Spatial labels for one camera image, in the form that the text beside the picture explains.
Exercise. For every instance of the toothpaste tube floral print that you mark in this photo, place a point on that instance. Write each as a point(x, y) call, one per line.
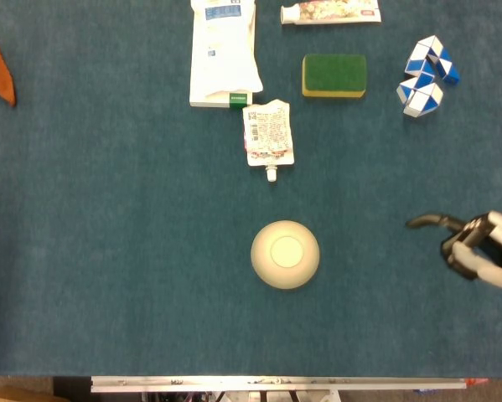
point(334, 11)

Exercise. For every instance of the white refill pouch blue label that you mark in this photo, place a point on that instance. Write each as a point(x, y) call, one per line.
point(223, 50)

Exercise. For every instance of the crumpled white spout pouch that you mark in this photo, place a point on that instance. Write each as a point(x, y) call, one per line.
point(268, 134)

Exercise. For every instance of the green yellow scrub sponge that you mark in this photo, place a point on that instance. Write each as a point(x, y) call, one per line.
point(334, 74)

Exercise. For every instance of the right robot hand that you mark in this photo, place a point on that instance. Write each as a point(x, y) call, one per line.
point(481, 247)

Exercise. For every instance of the white box green end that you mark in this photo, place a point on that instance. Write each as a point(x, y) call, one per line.
point(234, 101)

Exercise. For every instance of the aluminium frame rail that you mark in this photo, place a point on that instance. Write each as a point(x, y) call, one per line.
point(275, 383)

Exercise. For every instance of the cream upturned bowl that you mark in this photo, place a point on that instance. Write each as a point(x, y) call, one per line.
point(285, 254)

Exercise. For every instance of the blue white snake puzzle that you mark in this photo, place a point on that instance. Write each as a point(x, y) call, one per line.
point(425, 79)

